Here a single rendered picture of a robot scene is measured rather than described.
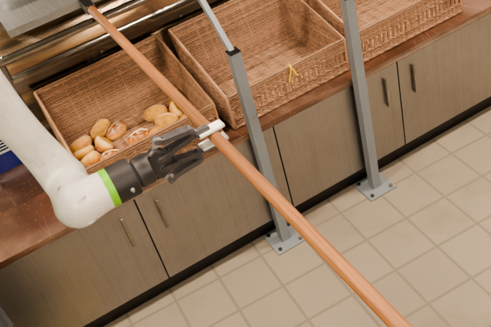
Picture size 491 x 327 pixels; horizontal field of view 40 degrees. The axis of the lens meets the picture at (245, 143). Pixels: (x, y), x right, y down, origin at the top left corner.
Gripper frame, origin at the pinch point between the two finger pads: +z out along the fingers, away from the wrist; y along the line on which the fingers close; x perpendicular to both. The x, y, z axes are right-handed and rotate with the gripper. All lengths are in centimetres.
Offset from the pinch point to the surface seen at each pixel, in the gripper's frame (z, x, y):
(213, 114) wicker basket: 25, -76, 48
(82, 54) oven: -5, -125, 28
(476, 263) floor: 86, -6, 116
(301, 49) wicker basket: 80, -103, 57
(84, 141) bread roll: -20, -106, 53
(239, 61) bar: 36, -64, 25
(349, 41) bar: 82, -65, 39
